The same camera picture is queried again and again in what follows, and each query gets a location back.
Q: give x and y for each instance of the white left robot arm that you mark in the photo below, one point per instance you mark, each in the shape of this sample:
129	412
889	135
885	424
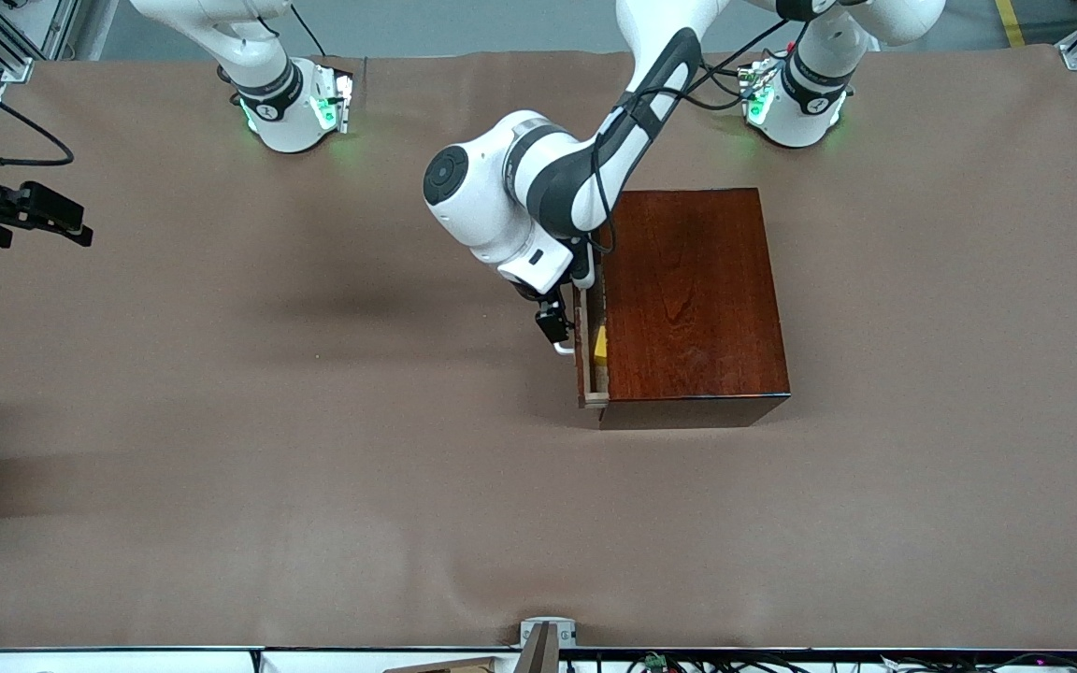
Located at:
482	206

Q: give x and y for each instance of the dark brown wooden cabinet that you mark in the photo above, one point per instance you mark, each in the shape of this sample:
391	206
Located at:
688	299

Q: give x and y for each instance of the brown table cover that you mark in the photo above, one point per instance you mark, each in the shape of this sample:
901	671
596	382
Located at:
314	514

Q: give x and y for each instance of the grey metal bracket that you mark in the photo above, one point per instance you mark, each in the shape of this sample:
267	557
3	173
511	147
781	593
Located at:
548	626

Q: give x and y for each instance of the yellow cube block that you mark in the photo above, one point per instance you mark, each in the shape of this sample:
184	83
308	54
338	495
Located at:
601	346

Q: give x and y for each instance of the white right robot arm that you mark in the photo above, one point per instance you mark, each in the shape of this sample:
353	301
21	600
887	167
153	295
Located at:
267	103

